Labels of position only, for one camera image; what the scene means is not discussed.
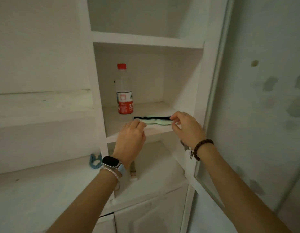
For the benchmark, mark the person's left hand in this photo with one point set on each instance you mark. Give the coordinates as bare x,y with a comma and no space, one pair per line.
129,143

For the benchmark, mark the person's right hand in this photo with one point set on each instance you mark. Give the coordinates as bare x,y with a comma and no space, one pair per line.
188,132

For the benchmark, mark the person's right thumb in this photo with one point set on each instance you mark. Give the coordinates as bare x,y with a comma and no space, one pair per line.
175,129

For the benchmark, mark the person's left fingers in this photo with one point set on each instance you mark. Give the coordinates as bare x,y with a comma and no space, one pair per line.
138,124

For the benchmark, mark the person's right forearm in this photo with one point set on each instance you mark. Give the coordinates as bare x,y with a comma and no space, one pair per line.
239,191

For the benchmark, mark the person's left forearm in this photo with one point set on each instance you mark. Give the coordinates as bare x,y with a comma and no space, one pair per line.
89,203

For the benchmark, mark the white shelf cabinet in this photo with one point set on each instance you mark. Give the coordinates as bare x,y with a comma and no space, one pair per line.
145,114

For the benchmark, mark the clear plastic bottle red label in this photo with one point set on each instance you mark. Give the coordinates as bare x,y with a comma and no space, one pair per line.
124,94

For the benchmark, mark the white cabinet door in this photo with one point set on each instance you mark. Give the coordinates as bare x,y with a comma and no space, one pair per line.
213,133

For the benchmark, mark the black smartwatch with blue band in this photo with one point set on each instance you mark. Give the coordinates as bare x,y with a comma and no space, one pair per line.
113,163

